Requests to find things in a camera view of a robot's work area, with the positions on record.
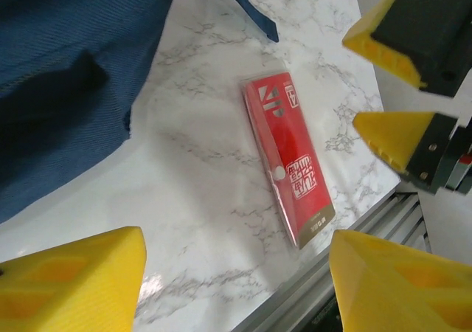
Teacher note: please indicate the red rectangular box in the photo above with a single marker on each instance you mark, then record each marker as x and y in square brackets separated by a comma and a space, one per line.
[287, 155]

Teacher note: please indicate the navy blue backpack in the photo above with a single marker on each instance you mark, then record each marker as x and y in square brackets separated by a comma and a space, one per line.
[73, 70]

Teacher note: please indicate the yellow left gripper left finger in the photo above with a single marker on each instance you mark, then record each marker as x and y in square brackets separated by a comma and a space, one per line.
[73, 280]

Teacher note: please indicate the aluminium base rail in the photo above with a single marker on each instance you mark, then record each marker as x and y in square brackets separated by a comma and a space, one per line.
[398, 217]

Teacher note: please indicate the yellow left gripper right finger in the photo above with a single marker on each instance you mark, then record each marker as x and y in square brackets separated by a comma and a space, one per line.
[398, 287]

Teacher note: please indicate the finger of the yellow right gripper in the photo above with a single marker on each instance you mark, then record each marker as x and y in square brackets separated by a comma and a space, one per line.
[398, 136]
[424, 26]

